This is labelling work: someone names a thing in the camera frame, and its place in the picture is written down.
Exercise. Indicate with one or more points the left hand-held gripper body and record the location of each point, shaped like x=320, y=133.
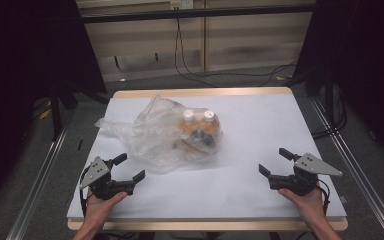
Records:
x=100, y=185

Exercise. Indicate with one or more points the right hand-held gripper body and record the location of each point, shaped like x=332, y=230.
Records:
x=300, y=183

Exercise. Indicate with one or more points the person's left hand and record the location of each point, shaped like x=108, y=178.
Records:
x=98, y=208

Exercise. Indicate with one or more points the person's right hand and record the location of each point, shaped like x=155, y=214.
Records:
x=306, y=206

